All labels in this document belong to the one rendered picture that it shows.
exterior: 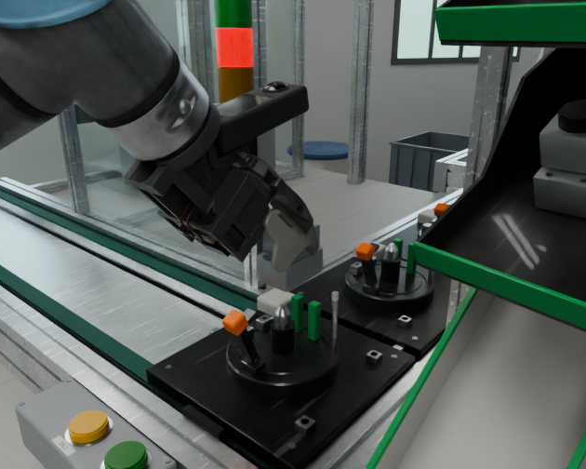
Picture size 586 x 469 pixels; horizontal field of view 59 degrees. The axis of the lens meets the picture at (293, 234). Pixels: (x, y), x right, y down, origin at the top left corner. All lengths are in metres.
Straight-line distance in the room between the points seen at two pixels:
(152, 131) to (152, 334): 0.52
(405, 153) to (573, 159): 2.22
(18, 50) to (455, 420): 0.43
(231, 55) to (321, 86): 3.52
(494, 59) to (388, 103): 4.07
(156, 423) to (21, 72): 0.40
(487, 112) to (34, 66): 0.34
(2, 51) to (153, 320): 0.61
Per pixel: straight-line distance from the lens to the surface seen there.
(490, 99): 0.47
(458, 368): 0.51
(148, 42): 0.36
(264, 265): 0.55
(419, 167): 2.59
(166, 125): 0.37
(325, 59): 4.24
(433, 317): 0.79
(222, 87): 0.75
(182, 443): 0.59
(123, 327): 0.88
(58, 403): 0.68
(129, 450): 0.57
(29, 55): 0.35
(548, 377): 0.49
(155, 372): 0.67
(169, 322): 0.88
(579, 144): 0.41
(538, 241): 0.41
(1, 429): 0.84
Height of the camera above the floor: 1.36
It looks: 21 degrees down
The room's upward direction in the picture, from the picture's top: straight up
